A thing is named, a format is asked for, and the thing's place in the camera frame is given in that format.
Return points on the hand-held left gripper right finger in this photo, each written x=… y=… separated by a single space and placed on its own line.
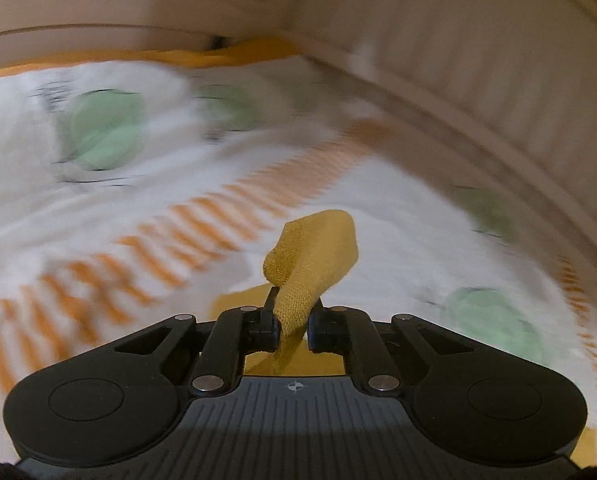
x=324 y=333

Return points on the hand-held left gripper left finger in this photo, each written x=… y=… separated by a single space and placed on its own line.
x=262 y=331

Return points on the mustard yellow small cloth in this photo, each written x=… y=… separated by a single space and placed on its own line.
x=312 y=260

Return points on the white leaf print bedsheet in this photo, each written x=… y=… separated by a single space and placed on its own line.
x=128 y=170

